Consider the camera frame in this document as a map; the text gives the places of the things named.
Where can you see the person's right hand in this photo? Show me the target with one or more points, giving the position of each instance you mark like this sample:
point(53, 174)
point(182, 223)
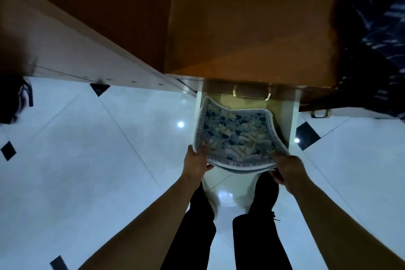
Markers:
point(289, 171)

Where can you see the person's left hand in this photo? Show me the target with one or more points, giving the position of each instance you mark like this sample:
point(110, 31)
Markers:
point(195, 165)

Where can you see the person's left thumb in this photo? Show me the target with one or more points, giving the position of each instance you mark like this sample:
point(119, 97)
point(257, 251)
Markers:
point(210, 168)

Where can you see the person's right thumb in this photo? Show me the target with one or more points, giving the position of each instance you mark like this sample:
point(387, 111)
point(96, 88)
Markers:
point(276, 176)

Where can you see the blue patterned cloth mat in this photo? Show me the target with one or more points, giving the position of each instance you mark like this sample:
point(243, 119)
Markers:
point(237, 135)

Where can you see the person's left forearm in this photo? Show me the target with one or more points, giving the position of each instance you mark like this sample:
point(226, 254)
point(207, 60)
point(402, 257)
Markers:
point(148, 225)

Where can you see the person's right forearm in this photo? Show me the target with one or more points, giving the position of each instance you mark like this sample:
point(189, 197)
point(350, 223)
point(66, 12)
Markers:
point(341, 231)

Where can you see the person's black shoe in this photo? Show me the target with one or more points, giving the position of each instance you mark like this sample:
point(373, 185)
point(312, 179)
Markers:
point(265, 192)

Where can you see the white open drawer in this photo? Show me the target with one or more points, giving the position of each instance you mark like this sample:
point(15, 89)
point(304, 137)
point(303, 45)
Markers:
point(289, 121)

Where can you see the person's black trousers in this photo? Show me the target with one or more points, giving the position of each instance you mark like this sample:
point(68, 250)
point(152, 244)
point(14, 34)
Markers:
point(256, 241)

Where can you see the brown wooden cabinet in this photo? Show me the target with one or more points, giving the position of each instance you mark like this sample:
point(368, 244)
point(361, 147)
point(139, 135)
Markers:
point(253, 19)

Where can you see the dark patterned fabric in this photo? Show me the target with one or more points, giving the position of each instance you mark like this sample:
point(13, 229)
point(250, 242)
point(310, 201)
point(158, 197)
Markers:
point(373, 42)

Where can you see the black bag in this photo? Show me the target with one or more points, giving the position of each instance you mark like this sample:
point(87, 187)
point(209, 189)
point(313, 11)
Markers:
point(12, 99)

